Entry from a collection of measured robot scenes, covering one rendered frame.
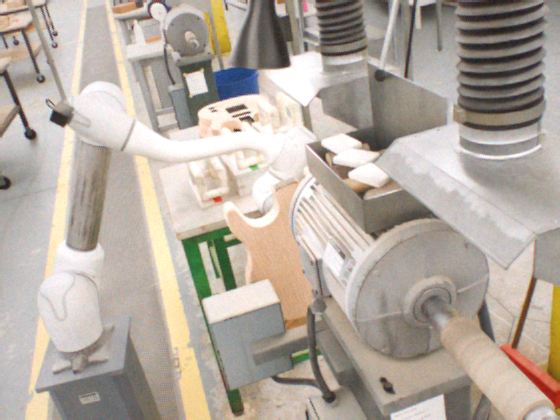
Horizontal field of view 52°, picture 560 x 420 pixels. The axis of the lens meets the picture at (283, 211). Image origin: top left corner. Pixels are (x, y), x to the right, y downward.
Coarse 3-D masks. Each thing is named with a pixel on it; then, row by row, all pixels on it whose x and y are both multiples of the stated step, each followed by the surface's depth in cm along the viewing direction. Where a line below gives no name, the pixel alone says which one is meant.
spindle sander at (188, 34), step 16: (192, 0) 310; (208, 0) 312; (176, 16) 340; (192, 16) 341; (176, 32) 342; (192, 32) 343; (208, 32) 348; (176, 48) 347; (192, 48) 348; (208, 48) 365; (176, 64) 345; (192, 64) 354; (208, 64) 358; (192, 80) 359; (208, 80) 362; (176, 96) 364; (192, 96) 364; (208, 96) 366; (176, 112) 368; (192, 112) 368
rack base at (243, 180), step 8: (248, 152) 225; (224, 160) 222; (232, 160) 221; (224, 168) 226; (232, 168) 214; (248, 168) 211; (264, 168) 210; (232, 176) 214; (240, 176) 208; (248, 176) 210; (256, 176) 211; (232, 184) 219; (240, 184) 210; (248, 184) 211; (240, 192) 211; (248, 192) 212
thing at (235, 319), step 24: (240, 288) 129; (264, 288) 127; (216, 312) 122; (240, 312) 121; (264, 312) 122; (216, 336) 121; (240, 336) 123; (264, 336) 125; (240, 360) 126; (288, 360) 130; (240, 384) 129; (288, 384) 131; (312, 384) 121
